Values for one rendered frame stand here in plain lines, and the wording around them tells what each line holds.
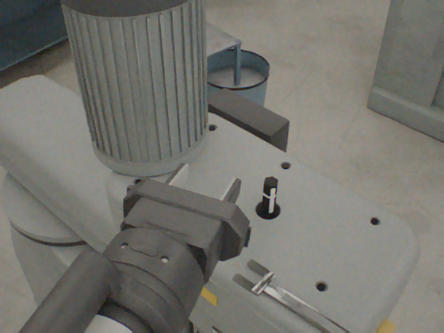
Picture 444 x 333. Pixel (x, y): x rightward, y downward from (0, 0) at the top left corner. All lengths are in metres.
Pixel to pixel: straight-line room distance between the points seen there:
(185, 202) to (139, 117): 0.28
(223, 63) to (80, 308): 3.28
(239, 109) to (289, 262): 0.57
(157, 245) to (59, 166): 0.67
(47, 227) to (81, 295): 0.88
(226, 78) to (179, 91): 2.74
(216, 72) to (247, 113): 2.34
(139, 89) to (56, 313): 0.42
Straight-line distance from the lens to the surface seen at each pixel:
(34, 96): 1.25
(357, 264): 0.70
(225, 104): 1.19
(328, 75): 4.48
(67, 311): 0.33
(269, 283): 0.66
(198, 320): 0.88
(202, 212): 0.45
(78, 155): 1.05
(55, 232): 1.19
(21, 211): 1.26
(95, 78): 0.70
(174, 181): 0.50
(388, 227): 0.75
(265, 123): 1.14
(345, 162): 3.64
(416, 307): 3.01
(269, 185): 0.69
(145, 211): 0.45
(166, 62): 0.67
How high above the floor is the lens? 2.45
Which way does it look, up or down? 45 degrees down
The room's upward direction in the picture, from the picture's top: straight up
